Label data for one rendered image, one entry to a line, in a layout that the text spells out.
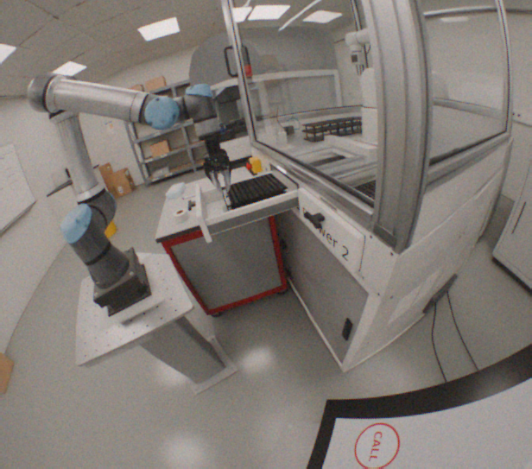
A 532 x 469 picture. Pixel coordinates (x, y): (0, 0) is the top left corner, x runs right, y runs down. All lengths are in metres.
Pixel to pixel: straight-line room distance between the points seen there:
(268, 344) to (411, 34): 1.36
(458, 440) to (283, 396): 1.10
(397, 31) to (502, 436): 0.37
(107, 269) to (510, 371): 0.74
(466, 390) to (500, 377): 0.02
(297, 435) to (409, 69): 1.26
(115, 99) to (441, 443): 0.64
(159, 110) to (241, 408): 1.29
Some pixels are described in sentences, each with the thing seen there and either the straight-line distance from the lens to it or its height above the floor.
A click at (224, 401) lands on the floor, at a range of 1.29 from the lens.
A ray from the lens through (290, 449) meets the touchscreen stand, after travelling 1.19.
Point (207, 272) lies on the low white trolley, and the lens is 1.12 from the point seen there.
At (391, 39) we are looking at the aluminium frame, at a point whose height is 1.28.
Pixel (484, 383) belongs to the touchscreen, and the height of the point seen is 1.08.
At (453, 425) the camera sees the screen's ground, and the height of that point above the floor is 1.06.
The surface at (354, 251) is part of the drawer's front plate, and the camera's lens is 0.47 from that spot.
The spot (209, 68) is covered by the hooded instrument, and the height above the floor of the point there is 1.51.
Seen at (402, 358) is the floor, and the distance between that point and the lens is 1.35.
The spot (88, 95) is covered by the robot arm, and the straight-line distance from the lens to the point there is 0.55.
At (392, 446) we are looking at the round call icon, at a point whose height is 1.03.
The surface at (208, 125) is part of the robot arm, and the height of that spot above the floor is 1.17.
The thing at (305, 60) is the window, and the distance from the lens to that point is 0.53.
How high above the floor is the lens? 1.21
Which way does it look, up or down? 29 degrees down
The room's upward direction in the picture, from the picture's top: 11 degrees counter-clockwise
